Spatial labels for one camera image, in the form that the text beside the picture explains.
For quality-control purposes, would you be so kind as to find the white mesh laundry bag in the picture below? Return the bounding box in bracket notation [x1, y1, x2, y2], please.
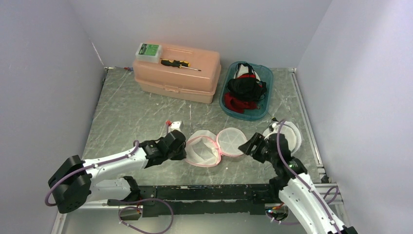
[262, 121, 302, 155]

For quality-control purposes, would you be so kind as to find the clear green-label screw box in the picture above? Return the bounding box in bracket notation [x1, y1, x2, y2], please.
[135, 43, 163, 63]

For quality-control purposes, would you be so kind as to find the black bra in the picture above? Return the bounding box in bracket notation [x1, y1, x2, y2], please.
[227, 78, 266, 99]
[237, 86, 267, 102]

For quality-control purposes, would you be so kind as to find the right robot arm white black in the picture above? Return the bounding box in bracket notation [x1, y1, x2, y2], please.
[238, 133, 357, 234]

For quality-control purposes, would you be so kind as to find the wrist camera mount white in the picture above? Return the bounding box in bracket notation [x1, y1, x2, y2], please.
[267, 118, 286, 134]
[166, 120, 183, 134]

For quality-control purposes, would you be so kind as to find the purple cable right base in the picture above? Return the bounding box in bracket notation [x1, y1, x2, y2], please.
[266, 185, 340, 226]

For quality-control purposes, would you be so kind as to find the purple cable base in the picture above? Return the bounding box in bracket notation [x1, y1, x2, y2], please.
[118, 197, 175, 234]
[266, 185, 340, 226]

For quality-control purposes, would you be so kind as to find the teal plastic bin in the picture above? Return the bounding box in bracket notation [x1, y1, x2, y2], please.
[219, 61, 274, 121]

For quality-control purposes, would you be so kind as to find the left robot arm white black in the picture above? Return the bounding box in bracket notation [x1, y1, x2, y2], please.
[44, 130, 186, 214]

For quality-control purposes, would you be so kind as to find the white black-trimmed bra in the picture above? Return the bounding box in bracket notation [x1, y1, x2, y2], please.
[234, 62, 260, 78]

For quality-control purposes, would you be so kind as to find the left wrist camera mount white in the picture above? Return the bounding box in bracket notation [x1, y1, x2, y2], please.
[166, 120, 183, 134]

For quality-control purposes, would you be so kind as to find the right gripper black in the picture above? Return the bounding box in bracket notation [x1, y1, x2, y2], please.
[238, 132, 278, 163]

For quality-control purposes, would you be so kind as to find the black yellow screwdriver on toolbox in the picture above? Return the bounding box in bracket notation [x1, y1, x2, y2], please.
[160, 59, 201, 71]

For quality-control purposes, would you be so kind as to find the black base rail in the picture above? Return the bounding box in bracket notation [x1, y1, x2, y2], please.
[108, 183, 281, 217]

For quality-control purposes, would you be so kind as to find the bright red bra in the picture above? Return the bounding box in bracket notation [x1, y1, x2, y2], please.
[237, 74, 260, 80]

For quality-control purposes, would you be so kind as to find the pink-trimmed mesh laundry bag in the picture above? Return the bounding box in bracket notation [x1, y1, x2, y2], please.
[185, 127, 247, 168]

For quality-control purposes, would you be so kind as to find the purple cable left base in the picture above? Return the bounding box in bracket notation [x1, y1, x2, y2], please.
[118, 197, 175, 234]

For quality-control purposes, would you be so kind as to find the pink plastic toolbox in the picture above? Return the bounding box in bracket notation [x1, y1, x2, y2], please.
[132, 42, 221, 104]

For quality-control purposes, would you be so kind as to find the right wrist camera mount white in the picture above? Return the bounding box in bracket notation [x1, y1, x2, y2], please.
[267, 118, 286, 134]

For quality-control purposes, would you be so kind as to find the dark red bra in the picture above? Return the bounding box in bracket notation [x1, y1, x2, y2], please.
[224, 92, 259, 114]

